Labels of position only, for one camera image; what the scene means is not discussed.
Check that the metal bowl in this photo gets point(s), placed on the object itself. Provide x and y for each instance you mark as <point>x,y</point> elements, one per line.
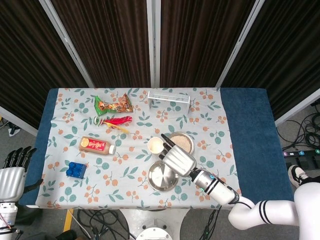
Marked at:
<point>192,147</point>

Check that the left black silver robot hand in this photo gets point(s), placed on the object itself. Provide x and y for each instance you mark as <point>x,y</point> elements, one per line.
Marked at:
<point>11,182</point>

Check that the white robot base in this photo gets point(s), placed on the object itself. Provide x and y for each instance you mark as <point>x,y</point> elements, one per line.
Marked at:
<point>153,222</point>

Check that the white partition frame post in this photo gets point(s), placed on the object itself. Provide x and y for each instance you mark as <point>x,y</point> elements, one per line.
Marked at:
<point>67,42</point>
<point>240,42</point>
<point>153,42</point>

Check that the red feather shuttlecock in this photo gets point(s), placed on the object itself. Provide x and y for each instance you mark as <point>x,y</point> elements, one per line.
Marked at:
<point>116,121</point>

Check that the white paper cup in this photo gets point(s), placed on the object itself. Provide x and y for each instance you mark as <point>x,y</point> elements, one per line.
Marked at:
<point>153,145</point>

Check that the round metal plate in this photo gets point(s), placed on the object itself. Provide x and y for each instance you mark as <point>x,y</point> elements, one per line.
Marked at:
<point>160,178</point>

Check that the brown juice bottle red label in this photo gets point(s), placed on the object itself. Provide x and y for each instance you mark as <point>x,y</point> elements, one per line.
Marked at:
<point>93,145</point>

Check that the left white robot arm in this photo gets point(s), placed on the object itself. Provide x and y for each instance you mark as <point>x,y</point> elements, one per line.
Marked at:
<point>6,217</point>

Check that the green orange snack bag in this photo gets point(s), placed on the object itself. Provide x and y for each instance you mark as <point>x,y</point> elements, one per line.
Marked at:
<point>112,106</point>

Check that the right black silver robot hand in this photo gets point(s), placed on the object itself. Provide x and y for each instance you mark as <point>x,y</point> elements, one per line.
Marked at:
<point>178,161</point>

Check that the white black sneaker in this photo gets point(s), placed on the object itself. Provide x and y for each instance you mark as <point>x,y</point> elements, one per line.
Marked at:
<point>297,175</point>

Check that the blue table cover cloth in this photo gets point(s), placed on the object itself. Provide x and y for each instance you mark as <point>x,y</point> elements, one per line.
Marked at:
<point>250,130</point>

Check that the blue toy building block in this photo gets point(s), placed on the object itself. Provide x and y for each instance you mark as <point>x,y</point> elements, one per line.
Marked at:
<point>76,170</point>

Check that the floral print tablecloth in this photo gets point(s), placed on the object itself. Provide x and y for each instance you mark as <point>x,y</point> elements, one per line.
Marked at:
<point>120,180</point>

